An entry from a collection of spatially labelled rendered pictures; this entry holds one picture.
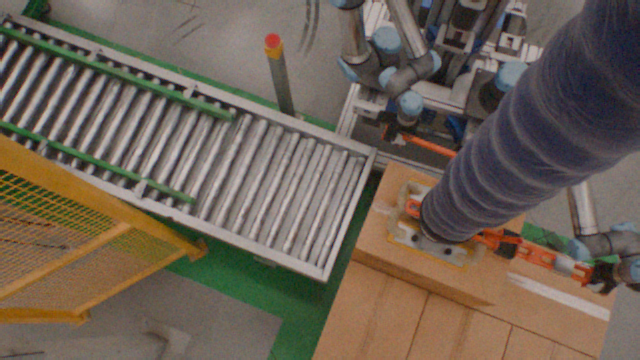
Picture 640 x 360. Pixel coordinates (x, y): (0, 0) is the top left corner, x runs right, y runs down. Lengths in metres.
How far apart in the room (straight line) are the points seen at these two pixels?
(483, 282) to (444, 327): 0.45
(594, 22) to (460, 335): 2.02
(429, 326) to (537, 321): 0.50
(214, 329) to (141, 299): 0.46
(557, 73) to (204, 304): 2.62
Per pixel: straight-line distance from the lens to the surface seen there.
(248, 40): 3.61
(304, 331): 3.12
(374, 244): 2.20
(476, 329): 2.67
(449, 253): 2.19
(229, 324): 3.17
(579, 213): 1.89
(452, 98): 2.42
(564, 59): 0.88
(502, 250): 2.15
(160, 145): 2.84
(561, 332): 2.79
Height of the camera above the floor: 3.12
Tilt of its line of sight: 75 degrees down
